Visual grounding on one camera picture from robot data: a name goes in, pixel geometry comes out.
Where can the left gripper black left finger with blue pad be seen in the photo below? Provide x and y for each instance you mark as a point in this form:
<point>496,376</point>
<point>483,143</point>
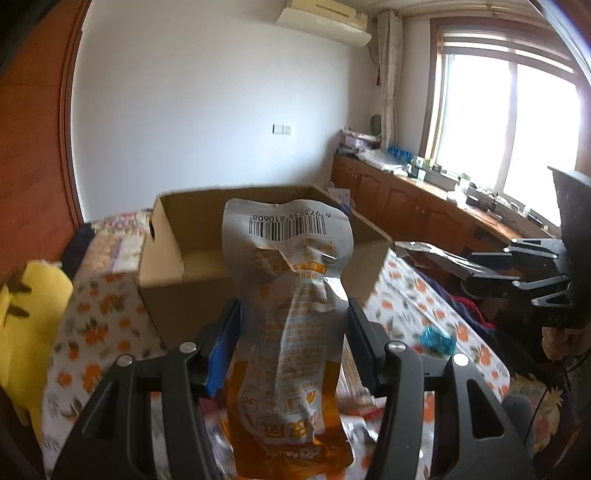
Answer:
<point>112,437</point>

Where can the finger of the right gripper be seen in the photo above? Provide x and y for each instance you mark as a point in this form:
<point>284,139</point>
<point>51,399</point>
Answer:
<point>476,279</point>
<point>520,253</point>

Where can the teal snack packet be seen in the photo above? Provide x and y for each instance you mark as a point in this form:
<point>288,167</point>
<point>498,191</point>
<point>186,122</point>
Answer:
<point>438,341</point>

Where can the grey orange snack pouch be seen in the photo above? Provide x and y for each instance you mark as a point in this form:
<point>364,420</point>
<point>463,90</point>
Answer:
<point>286,261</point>

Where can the right hand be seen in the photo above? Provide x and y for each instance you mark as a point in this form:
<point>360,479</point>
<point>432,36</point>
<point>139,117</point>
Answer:
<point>559,344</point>

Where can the wooden cabinet under window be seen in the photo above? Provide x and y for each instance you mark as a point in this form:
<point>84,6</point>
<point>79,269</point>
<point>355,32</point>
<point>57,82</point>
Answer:
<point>411,210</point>

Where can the orange print white tablecloth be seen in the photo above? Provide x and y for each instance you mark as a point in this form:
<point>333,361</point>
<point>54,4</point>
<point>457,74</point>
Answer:
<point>106,318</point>

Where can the yellow plush toy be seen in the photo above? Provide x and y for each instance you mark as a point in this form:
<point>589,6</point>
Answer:
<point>31,308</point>

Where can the brown cardboard box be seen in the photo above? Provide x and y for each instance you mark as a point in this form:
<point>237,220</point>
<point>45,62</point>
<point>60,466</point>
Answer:
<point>182,279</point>

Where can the floral quilt on bed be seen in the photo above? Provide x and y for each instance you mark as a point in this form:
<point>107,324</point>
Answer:
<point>109,245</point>

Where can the patterned curtain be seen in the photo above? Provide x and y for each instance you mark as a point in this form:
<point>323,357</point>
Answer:
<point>390,47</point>

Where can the wooden louvred wardrobe door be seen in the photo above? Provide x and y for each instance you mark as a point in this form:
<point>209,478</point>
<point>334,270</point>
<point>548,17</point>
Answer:
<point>40,209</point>

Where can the window with wooden frame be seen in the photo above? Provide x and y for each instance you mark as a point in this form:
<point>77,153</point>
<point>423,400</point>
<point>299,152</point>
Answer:
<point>504,107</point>

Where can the white wall switch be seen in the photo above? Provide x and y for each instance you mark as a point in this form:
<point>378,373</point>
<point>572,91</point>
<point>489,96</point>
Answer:
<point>280,129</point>

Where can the white wall air conditioner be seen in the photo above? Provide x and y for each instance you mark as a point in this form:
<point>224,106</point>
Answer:
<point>327,19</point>

